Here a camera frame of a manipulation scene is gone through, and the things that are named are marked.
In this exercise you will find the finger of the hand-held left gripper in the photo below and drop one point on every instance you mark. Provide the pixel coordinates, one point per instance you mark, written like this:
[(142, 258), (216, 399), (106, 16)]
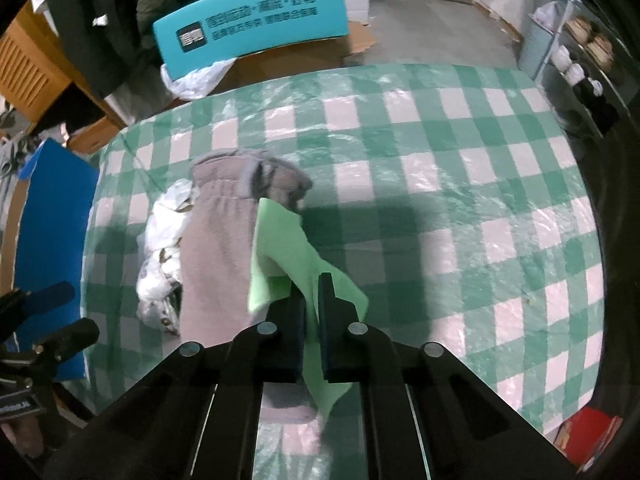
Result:
[(47, 294), (75, 335)]

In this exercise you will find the group of assorted shoes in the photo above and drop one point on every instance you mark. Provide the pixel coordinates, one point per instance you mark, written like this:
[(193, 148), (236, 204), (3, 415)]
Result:
[(585, 55)]

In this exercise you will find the grey fleece glove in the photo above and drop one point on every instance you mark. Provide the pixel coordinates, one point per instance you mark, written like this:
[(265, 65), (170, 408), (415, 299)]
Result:
[(215, 240)]

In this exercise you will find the green cleaning cloth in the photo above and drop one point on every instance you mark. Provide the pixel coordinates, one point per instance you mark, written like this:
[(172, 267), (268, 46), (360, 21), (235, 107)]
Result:
[(285, 250)]

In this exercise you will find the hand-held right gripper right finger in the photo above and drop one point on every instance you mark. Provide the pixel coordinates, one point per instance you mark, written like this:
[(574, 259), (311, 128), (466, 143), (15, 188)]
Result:
[(325, 340)]

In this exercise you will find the crumpled white plastic bag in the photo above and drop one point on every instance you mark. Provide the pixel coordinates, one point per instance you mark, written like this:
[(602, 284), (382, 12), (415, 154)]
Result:
[(195, 80)]

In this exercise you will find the green checkered tablecloth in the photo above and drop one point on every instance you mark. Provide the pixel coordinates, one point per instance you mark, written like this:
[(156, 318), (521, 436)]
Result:
[(450, 185)]

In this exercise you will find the white printed plastic bag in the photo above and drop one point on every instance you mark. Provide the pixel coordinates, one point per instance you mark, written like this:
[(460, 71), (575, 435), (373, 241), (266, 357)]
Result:
[(160, 265)]

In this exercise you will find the small white plastic bag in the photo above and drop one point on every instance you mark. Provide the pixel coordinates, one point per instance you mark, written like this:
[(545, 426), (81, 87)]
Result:
[(550, 14)]

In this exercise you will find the teal printed box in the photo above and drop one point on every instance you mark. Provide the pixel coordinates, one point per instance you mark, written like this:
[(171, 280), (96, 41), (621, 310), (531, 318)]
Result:
[(250, 20)]

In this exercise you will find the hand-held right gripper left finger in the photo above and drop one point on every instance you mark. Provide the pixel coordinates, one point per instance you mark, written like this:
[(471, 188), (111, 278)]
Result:
[(296, 332)]

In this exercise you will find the brown cardboard sheet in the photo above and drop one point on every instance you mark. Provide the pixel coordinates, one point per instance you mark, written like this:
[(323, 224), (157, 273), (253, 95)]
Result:
[(360, 37)]

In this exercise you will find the metal shoe rack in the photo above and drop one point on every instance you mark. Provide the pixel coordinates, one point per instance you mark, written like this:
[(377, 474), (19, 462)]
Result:
[(575, 95)]

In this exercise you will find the blue cardboard box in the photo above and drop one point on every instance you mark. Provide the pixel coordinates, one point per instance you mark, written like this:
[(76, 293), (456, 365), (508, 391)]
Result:
[(50, 220)]

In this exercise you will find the black hanging jacket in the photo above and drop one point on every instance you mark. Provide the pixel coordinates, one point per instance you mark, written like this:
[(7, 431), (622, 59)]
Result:
[(105, 35)]

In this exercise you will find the red box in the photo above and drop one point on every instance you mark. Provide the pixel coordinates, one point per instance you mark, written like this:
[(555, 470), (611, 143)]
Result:
[(590, 427)]

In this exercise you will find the wooden louvered cabinet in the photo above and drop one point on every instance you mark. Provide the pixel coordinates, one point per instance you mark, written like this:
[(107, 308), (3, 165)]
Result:
[(30, 70)]

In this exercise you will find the grey hooded garment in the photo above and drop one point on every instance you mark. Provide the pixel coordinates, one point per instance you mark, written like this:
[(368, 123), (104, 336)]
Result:
[(10, 155)]

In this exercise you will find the pale blue cabinet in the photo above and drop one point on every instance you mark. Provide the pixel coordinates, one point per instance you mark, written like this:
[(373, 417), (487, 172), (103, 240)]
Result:
[(537, 45)]

